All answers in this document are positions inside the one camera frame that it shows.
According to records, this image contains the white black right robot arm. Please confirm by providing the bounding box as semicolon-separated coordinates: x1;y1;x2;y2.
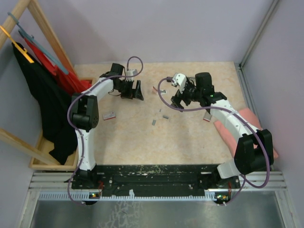
171;72;274;188

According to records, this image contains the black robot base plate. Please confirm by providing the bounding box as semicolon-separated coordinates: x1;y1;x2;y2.
72;164;240;197

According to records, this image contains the teal clothes hanger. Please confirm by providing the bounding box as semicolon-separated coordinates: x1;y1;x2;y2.
8;12;69;75

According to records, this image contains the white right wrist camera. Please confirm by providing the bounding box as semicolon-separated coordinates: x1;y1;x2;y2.
171;73;187;94

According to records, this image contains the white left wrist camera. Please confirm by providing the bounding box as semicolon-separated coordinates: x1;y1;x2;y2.
126;69;138;77

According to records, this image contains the red white staple box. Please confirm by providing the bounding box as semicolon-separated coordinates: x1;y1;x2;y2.
203;112;212;122
103;112;116;121

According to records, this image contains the yellow clothes hanger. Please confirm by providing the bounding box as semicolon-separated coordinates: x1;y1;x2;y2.
0;26;34;64

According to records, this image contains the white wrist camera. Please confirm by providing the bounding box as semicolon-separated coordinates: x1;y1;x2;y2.
171;73;187;94
126;69;138;77

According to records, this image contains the aluminium rail frame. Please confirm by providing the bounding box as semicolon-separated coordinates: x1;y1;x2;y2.
18;165;299;228

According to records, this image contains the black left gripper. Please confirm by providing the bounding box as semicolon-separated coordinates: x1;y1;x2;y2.
115;79;143;100

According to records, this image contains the red hanging garment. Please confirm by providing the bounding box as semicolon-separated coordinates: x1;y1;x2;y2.
24;38;92;95

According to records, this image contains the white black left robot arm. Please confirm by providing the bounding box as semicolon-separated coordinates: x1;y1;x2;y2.
67;63;144;171

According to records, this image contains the wooden clothes rack frame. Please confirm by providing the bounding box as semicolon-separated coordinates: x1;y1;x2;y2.
0;0;98;171

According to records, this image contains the pink folded cloth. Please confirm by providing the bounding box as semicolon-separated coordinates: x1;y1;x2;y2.
214;108;263;158

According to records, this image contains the black hanging garment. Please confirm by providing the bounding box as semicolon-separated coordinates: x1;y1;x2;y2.
12;46;77;165

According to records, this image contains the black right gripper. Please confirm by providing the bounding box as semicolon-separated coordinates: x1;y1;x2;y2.
171;80;202;112

